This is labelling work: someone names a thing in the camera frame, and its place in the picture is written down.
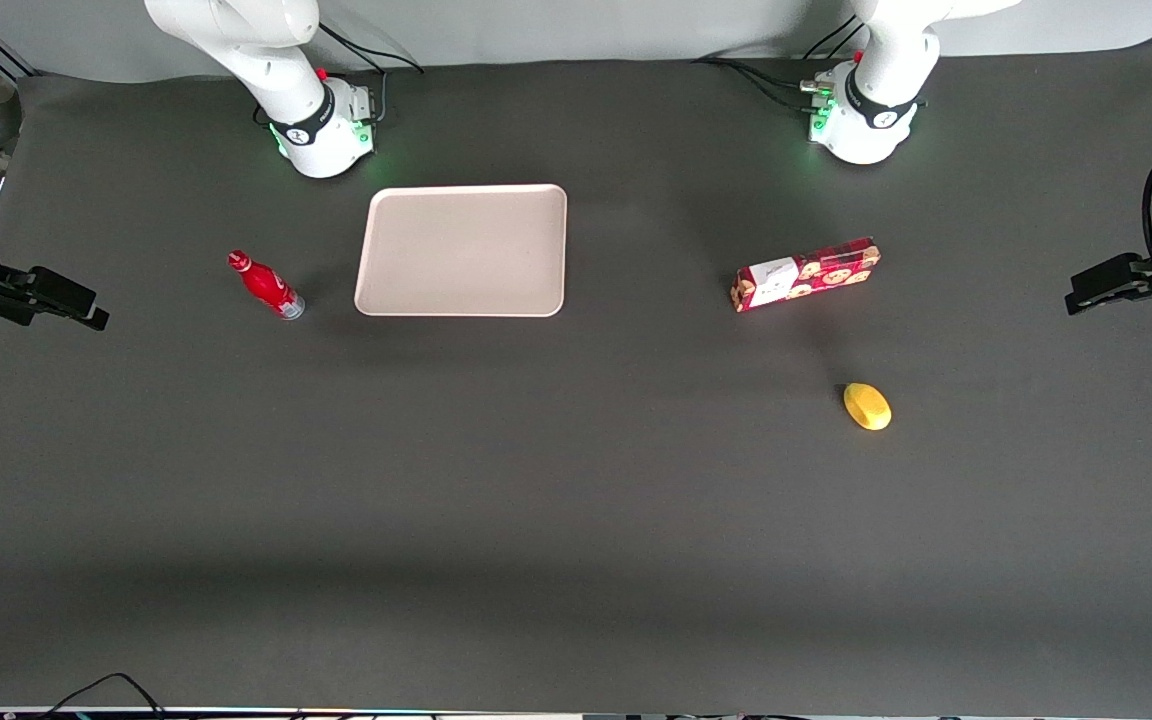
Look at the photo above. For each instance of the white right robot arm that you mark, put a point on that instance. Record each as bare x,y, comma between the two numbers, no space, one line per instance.
236,40

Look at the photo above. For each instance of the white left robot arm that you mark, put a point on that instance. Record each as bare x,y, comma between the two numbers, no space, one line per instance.
886,60

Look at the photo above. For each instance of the red coke bottle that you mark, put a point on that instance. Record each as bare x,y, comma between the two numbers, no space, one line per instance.
266,285

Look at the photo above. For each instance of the beige rectangular plastic tray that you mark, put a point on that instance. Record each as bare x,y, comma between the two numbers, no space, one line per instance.
461,250

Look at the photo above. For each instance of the yellow lemon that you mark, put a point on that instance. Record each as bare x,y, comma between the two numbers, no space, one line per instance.
867,406

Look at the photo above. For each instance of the red plaid cookie box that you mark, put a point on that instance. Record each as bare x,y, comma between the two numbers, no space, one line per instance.
816,272

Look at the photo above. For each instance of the dark grey table cloth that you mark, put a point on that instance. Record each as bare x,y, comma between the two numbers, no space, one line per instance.
576,520

